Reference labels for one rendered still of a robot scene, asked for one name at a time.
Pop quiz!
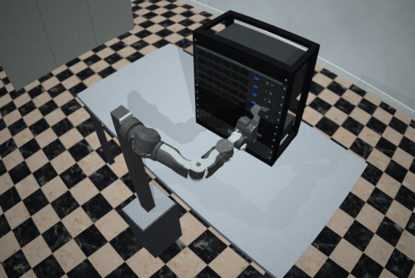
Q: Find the black server rack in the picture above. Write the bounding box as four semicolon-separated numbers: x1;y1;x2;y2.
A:
192;10;320;167

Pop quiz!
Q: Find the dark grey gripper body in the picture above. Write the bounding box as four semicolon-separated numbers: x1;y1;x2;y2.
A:
234;116;258;143

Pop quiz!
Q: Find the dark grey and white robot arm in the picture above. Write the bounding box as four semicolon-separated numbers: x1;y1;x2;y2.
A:
119;112;247;182

